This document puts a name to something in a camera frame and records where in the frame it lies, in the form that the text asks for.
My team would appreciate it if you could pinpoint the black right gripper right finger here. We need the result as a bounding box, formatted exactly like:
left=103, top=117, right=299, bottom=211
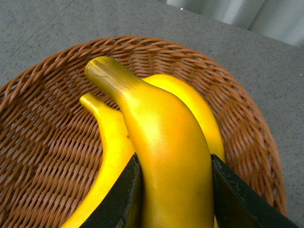
left=211, top=154, right=297, bottom=228

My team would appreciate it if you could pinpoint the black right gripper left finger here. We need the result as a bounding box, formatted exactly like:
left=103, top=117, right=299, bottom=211
left=80, top=154, right=142, bottom=228

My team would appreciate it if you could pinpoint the yellow banana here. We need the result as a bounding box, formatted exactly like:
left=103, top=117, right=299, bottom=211
left=63, top=94, right=135, bottom=228
left=85, top=57, right=214, bottom=228
left=142, top=74, right=226, bottom=228

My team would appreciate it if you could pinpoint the right brown wicker basket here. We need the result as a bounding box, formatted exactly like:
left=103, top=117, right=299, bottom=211
left=0, top=36, right=287, bottom=228

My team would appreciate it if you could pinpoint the grey white curtain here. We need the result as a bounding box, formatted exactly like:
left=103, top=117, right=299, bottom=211
left=164, top=0, right=304, bottom=48

